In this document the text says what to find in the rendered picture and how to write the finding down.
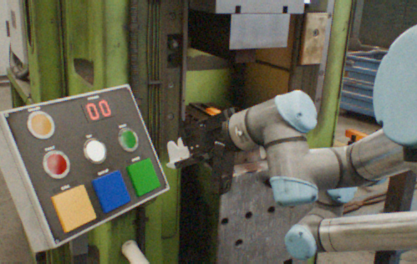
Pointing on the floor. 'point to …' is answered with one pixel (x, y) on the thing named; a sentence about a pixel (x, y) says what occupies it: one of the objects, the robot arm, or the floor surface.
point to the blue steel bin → (360, 80)
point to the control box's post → (78, 249)
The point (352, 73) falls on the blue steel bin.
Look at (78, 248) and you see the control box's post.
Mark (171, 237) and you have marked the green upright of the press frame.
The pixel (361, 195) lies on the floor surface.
